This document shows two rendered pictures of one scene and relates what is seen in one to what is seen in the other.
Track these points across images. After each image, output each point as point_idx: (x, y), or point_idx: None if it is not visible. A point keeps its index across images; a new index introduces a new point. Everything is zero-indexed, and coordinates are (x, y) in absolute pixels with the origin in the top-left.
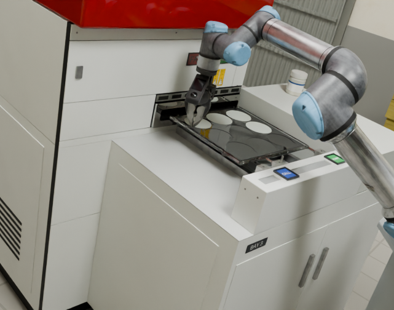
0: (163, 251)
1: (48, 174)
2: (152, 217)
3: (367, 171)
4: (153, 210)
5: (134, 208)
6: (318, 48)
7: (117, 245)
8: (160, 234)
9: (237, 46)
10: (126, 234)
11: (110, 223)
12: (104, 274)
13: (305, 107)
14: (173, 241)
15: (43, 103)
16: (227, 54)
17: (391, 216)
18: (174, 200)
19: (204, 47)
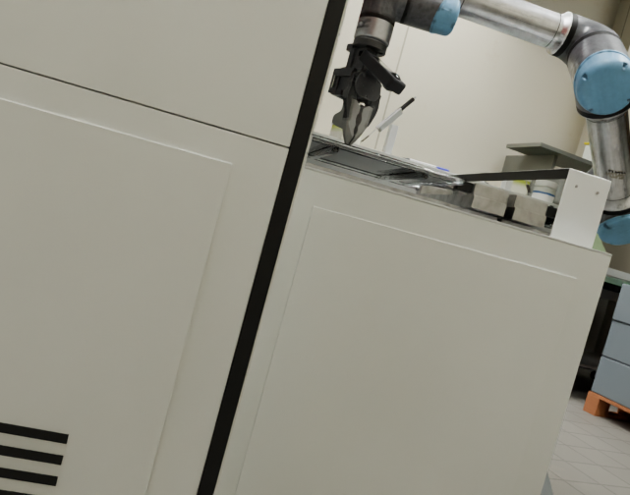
0: (449, 341)
1: (250, 236)
2: (421, 285)
3: (628, 153)
4: (425, 271)
5: (366, 287)
6: (551, 13)
7: (308, 386)
8: (443, 309)
9: (458, 1)
10: (338, 350)
11: (281, 349)
12: (257, 476)
13: (628, 65)
14: (477, 309)
15: (237, 44)
16: (445, 11)
17: None
18: (477, 234)
19: (386, 4)
